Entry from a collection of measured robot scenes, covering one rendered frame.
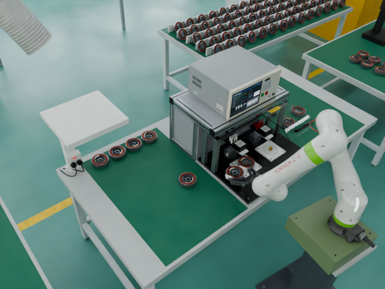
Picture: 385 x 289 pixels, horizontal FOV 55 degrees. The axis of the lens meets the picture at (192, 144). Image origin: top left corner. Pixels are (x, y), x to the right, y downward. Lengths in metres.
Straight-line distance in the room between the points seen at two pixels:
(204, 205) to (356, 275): 1.38
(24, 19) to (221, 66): 1.12
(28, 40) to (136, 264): 1.25
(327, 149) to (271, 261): 1.42
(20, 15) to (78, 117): 0.58
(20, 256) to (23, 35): 1.12
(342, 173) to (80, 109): 1.48
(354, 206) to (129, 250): 1.17
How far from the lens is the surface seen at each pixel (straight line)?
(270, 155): 2.55
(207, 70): 2.30
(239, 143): 2.38
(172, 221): 2.16
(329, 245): 2.09
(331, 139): 1.74
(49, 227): 3.21
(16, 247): 2.24
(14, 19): 2.03
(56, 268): 2.99
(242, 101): 2.24
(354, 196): 2.02
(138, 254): 2.06
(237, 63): 2.40
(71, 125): 2.11
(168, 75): 4.33
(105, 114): 2.15
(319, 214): 2.21
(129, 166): 2.46
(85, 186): 2.39
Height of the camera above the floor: 2.51
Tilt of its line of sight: 43 degrees down
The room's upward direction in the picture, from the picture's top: 3 degrees clockwise
